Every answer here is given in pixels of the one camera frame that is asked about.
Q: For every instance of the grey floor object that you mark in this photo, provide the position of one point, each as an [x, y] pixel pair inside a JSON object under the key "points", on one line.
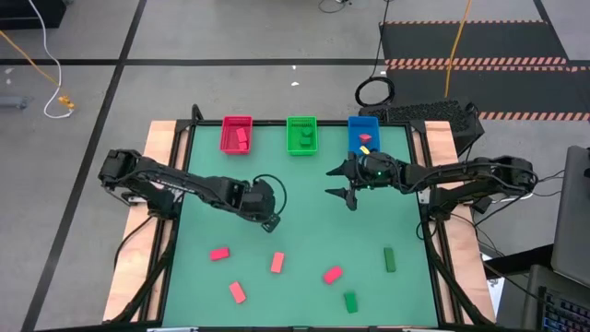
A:
{"points": [[14, 102]]}

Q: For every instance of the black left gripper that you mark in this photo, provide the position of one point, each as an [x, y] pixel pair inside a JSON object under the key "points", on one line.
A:
{"points": [[258, 200]]}

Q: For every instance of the yellow block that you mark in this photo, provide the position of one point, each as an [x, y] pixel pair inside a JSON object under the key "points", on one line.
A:
{"points": [[364, 150]]}

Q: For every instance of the red rectangular block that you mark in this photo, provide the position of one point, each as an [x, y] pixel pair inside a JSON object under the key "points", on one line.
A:
{"points": [[277, 262], [220, 253], [237, 292], [333, 275], [241, 134], [243, 146]]}

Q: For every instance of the backlit keyboard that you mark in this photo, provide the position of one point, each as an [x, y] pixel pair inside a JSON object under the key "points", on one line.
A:
{"points": [[567, 318]]}

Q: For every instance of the red plastic basket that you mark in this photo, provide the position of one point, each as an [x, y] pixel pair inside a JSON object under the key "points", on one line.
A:
{"points": [[228, 138]]}

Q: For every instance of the green plastic basket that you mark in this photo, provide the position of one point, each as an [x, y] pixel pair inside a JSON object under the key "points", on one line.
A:
{"points": [[293, 147]]}

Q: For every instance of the grey laptop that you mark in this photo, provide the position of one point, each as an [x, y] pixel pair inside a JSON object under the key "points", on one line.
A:
{"points": [[574, 216]]}

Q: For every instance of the green rectangular block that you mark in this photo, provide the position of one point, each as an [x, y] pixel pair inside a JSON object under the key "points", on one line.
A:
{"points": [[390, 259], [304, 141], [350, 302]]}

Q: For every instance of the blue plastic basket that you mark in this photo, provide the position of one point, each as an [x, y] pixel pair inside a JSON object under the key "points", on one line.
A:
{"points": [[355, 126]]}

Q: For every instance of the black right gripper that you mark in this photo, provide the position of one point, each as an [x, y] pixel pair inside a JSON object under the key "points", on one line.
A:
{"points": [[378, 170]]}

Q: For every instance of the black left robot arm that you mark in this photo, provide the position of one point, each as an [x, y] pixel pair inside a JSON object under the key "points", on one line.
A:
{"points": [[152, 177]]}

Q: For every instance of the red cube block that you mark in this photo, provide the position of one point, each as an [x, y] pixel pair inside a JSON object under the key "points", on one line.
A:
{"points": [[365, 138]]}

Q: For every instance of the black hazard-striped floor mat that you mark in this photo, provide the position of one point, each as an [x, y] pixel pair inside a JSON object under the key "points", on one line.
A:
{"points": [[516, 87], [507, 41]]}

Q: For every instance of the black table frame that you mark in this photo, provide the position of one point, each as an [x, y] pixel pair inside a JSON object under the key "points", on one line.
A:
{"points": [[269, 122]]}

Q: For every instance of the black floor box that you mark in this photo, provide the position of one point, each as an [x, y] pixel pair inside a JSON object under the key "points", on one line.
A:
{"points": [[27, 14]]}

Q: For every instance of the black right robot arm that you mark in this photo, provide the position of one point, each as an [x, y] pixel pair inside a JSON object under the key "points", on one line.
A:
{"points": [[461, 175]]}

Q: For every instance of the wooden side board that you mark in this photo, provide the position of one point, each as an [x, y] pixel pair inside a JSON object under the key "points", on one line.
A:
{"points": [[133, 258], [463, 240]]}

